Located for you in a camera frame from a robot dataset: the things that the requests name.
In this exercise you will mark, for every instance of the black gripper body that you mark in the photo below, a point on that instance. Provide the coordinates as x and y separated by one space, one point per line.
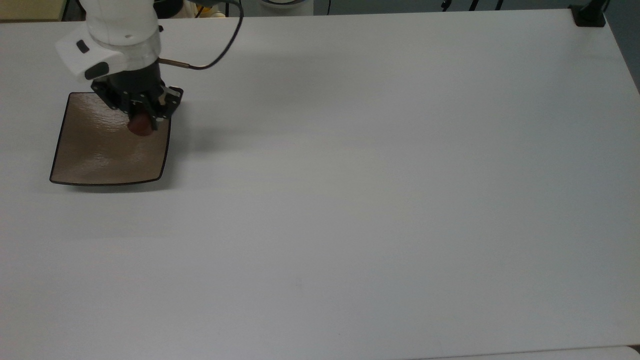
135 87

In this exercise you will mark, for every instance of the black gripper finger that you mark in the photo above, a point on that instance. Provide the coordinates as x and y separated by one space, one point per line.
171 102
107 95

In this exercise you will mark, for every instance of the small round brown food item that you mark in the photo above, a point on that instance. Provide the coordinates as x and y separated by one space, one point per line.
140 125

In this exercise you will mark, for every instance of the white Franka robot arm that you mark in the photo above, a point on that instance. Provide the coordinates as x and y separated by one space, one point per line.
122 35

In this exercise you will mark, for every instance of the square brown ceramic plate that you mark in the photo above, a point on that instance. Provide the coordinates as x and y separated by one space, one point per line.
107 150

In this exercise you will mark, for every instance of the white round base object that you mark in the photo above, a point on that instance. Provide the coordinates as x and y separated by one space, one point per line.
285 6

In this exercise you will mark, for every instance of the wooden board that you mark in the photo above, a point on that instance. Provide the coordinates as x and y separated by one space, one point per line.
30 9

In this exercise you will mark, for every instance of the black tripod legs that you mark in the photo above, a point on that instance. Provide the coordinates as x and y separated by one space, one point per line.
472 4

